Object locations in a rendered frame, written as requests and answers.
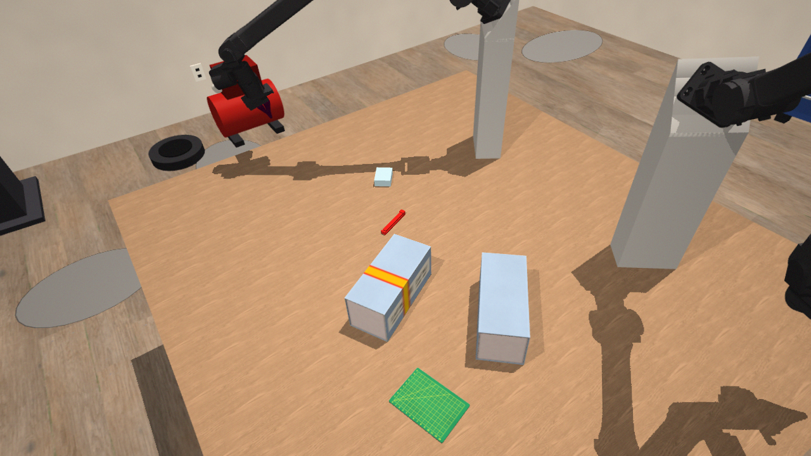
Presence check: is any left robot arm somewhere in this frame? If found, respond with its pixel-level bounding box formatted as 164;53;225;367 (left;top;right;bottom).
677;53;811;319

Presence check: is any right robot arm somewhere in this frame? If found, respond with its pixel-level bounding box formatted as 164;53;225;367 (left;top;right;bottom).
209;0;510;98

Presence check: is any green cutting mat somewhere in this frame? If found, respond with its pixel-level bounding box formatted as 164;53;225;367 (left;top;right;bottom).
389;368;469;443

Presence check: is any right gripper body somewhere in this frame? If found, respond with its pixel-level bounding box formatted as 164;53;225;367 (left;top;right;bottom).
240;76;274;111

